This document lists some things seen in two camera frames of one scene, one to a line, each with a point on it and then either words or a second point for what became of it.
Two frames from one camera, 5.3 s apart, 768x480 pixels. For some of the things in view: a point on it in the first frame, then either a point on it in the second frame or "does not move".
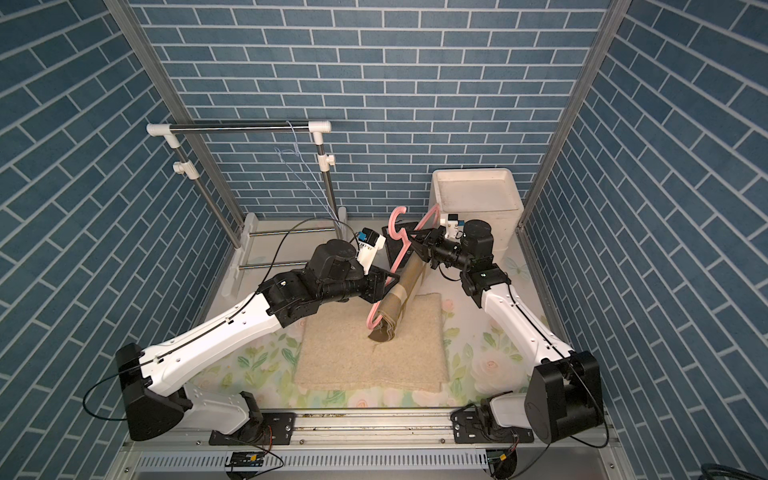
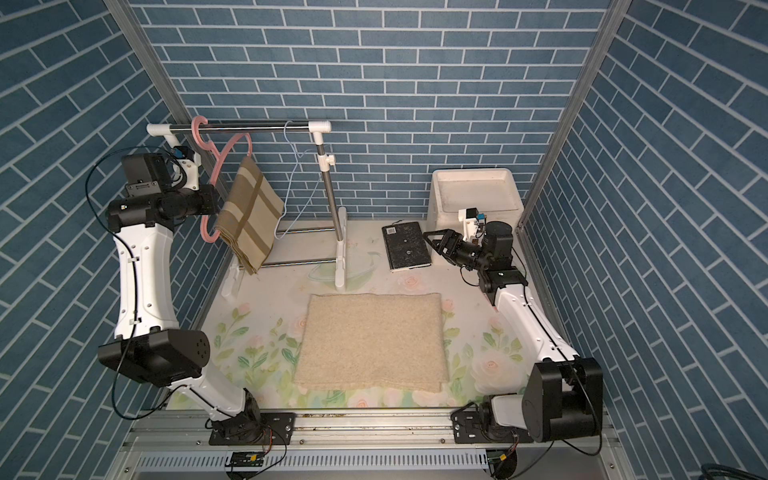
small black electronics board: x=246 y=459 does not move
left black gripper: x=375 y=289 to x=208 y=193
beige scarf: x=336 y=348 does not move
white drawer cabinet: x=488 y=195 does not move
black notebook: x=394 y=245 does not move
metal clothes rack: x=189 y=170 does not move
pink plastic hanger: x=391 y=222 to x=203 y=230
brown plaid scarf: x=407 y=269 to x=250 y=215
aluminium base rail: x=372 y=443 does not move
